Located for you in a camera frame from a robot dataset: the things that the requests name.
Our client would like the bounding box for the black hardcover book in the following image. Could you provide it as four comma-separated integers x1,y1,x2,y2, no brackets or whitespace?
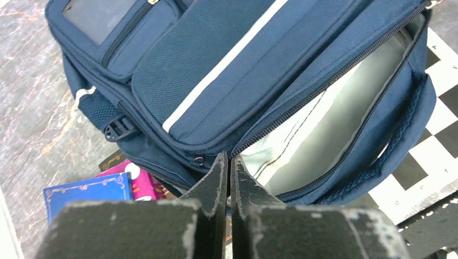
98,149,127,172

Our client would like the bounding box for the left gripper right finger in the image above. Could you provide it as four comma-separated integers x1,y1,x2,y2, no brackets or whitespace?
230,156,409,258

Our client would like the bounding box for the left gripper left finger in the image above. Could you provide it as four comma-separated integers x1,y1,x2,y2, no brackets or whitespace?
36,152,228,258

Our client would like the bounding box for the purple book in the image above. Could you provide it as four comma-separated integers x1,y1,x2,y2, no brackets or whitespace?
95,160,175,201

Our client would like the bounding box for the black and white chessboard mat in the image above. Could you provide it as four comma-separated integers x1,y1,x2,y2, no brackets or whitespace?
369,29,457,224

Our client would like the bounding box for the navy blue backpack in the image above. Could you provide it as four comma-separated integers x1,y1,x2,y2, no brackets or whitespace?
45,1,436,205

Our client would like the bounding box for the blue landscape cover book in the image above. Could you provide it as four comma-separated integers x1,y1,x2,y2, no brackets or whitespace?
43,172,133,225

